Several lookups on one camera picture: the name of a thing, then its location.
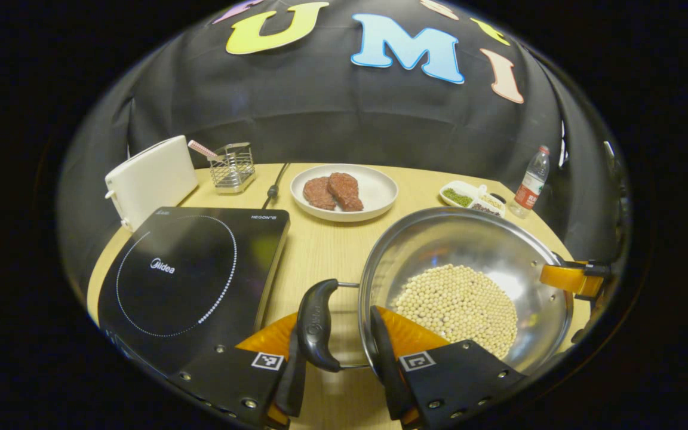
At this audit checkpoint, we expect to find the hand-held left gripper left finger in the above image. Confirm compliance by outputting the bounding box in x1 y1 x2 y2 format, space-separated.
168 311 309 429

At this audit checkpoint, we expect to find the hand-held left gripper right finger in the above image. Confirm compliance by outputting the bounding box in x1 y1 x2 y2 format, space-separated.
369 305 527 430

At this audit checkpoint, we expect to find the stainless steel pot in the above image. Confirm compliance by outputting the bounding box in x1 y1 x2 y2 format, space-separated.
296 207 575 376

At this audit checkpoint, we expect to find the black induction cooktop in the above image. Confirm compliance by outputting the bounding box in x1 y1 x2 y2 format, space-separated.
98 207 291 377

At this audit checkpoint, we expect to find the clear plastic water bottle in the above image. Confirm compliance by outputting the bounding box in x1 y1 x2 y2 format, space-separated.
509 146 551 219

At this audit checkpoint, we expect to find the pile of soybeans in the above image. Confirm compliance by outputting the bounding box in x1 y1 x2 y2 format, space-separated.
391 264 519 360

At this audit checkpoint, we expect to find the white divided bean dish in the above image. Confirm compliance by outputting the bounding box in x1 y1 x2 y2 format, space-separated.
439 180 506 218

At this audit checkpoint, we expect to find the white round plate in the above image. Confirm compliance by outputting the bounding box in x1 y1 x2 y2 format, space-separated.
290 164 399 223

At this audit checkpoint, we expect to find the red meat patty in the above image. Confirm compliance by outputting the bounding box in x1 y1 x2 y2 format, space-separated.
303 176 337 211
327 173 364 212

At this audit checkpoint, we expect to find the white toaster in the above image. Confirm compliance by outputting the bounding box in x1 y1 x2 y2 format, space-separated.
105 135 199 232

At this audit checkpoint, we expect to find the pink striped stick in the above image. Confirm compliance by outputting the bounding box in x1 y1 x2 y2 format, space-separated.
188 140 219 161

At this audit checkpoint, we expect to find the black backdrop cloth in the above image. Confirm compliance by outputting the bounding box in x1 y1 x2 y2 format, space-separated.
57 0 631 287

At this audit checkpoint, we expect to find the black power cable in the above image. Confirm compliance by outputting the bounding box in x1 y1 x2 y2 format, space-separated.
262 162 291 210

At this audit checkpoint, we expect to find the wire mesh basket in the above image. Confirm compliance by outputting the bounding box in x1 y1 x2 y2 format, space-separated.
208 142 256 194

